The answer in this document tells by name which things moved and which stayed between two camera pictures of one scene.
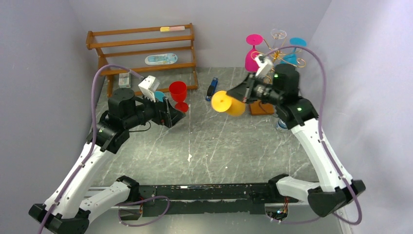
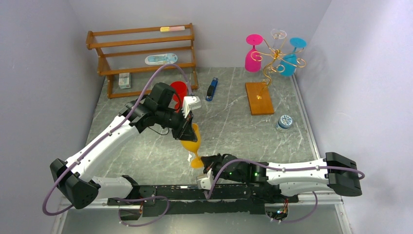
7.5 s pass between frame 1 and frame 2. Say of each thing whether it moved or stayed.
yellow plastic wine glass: moved
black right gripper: moved
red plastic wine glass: stayed
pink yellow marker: stayed
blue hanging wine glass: stayed
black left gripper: moved
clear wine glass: stayed
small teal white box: stayed
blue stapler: stayed
